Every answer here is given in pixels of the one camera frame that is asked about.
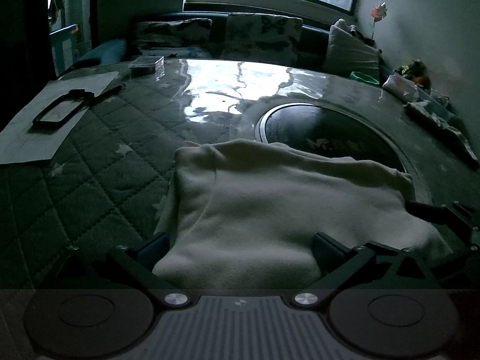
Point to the green bowl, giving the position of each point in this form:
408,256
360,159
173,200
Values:
364,78

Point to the white crumpled bag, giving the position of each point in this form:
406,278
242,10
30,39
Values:
401,87

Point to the white paper sheet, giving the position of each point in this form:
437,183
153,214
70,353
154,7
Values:
30,135

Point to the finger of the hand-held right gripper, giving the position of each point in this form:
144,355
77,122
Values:
431,213

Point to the round black hotplate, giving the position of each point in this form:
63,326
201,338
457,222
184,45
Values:
337,131

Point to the white garment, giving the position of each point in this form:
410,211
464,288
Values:
281,210

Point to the crumpled printed rag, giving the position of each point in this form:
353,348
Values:
435,120

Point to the colourful pinwheel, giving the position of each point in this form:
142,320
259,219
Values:
378,11

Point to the stuffed toy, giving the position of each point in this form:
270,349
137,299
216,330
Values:
414,71

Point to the butterfly print cushion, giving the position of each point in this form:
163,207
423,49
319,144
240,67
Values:
172,33
262,37

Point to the dark teal sofa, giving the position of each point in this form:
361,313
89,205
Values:
108,50

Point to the clear plastic box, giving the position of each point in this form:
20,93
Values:
146,64

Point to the hanging clothes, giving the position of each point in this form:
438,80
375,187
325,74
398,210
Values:
55,3

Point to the grey pillow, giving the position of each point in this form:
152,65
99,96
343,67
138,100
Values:
352,54

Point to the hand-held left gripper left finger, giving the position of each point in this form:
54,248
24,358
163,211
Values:
153,250

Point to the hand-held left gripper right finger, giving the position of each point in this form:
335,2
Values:
326,249

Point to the blue cabinet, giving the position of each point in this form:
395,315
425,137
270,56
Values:
63,48

